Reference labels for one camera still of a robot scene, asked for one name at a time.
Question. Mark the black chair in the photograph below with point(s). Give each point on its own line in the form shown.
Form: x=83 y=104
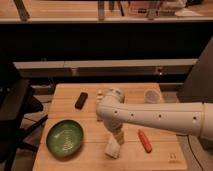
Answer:
x=16 y=100

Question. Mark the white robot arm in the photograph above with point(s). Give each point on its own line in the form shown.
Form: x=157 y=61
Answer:
x=189 y=118

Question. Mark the small white bottle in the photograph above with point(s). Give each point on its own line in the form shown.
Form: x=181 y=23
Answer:
x=98 y=99

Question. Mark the orange carrot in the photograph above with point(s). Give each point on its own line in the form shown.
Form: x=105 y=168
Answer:
x=145 y=142

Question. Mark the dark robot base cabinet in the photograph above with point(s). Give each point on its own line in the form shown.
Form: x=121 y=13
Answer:
x=198 y=86

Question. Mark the white sponge block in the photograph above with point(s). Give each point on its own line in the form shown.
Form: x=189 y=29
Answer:
x=112 y=148

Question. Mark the green ceramic bowl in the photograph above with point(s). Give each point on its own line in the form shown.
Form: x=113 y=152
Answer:
x=65 y=138

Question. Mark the white plastic cup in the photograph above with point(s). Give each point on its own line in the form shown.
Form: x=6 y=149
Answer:
x=152 y=96

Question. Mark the black rectangular block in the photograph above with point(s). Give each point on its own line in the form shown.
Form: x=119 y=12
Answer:
x=81 y=100

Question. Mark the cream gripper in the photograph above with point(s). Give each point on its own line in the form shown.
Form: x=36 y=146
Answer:
x=119 y=137

